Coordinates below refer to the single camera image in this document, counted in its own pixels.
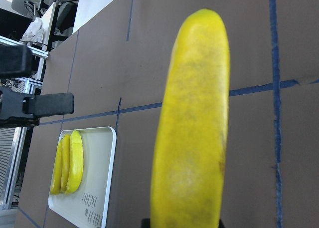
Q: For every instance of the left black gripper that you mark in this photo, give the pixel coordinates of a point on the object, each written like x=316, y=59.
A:
x=20, y=109

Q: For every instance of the white bear tray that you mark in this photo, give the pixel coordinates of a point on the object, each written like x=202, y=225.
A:
x=88, y=206

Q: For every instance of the grey office chair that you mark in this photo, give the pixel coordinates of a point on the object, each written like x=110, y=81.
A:
x=66, y=11

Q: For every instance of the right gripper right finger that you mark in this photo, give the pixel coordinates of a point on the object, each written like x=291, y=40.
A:
x=221, y=224

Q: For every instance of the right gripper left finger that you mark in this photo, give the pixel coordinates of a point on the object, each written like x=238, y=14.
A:
x=146, y=223

